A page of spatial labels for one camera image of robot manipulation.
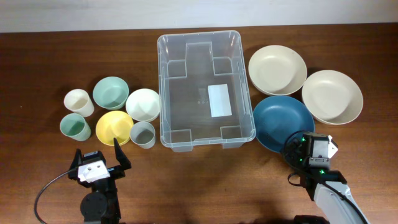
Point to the white small bowl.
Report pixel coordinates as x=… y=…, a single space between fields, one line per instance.
x=143 y=105

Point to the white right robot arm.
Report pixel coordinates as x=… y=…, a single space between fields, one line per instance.
x=333 y=196

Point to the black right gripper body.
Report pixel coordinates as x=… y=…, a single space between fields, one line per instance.
x=294 y=156

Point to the green plastic cup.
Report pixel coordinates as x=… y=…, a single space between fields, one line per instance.
x=75 y=126

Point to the clear plastic storage bin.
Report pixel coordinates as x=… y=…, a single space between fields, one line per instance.
x=188 y=64

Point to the cream plastic cup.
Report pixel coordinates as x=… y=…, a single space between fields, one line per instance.
x=79 y=101

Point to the yellow small bowl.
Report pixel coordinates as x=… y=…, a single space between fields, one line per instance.
x=114 y=124

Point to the green small bowl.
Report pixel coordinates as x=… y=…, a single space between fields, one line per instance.
x=111 y=93

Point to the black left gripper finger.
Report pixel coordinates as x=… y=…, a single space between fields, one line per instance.
x=77 y=159
x=124 y=162

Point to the grey plastic cup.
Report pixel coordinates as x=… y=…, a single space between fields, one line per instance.
x=143 y=134

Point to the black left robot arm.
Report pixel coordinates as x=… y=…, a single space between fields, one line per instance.
x=101 y=205

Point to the beige bowl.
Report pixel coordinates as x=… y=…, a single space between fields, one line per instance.
x=332 y=97
x=277 y=70

